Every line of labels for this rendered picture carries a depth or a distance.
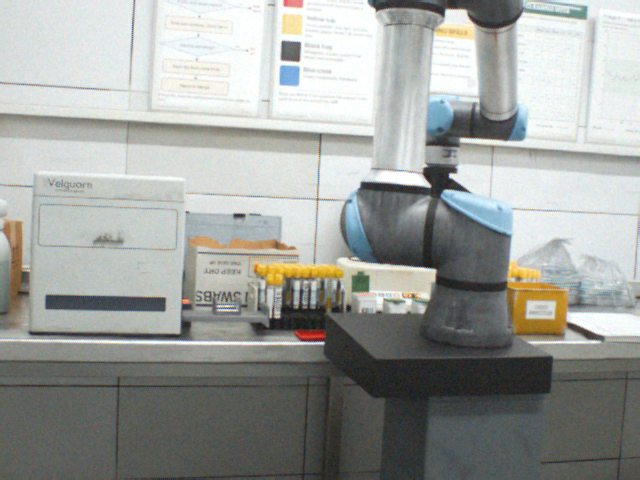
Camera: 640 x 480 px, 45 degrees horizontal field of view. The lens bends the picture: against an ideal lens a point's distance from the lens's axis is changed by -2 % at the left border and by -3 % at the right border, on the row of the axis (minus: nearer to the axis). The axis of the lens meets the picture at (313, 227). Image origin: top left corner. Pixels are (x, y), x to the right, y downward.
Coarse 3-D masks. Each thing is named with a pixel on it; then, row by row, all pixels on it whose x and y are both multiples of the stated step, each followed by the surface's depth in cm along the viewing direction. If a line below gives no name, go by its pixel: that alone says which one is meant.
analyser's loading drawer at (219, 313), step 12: (216, 300) 152; (240, 300) 153; (192, 312) 154; (204, 312) 155; (216, 312) 152; (228, 312) 153; (240, 312) 153; (252, 312) 158; (264, 312) 156; (264, 324) 156
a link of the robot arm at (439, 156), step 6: (426, 150) 171; (432, 150) 170; (438, 150) 169; (444, 150) 169; (450, 150) 169; (456, 150) 170; (426, 156) 171; (432, 156) 170; (438, 156) 169; (444, 156) 169; (450, 156) 169; (456, 156) 170; (426, 162) 171; (432, 162) 170; (438, 162) 169; (444, 162) 169; (450, 162) 169; (456, 162) 170
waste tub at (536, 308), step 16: (512, 288) 170; (528, 288) 170; (544, 288) 182; (560, 288) 175; (512, 304) 170; (528, 304) 170; (544, 304) 171; (560, 304) 171; (512, 320) 169; (528, 320) 170; (544, 320) 171; (560, 320) 172
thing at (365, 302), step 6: (354, 294) 166; (360, 294) 166; (366, 294) 166; (372, 294) 166; (354, 300) 166; (360, 300) 163; (366, 300) 164; (372, 300) 164; (354, 306) 166; (360, 306) 163; (366, 306) 164; (372, 306) 164; (354, 312) 166; (360, 312) 164; (366, 312) 164; (372, 312) 164
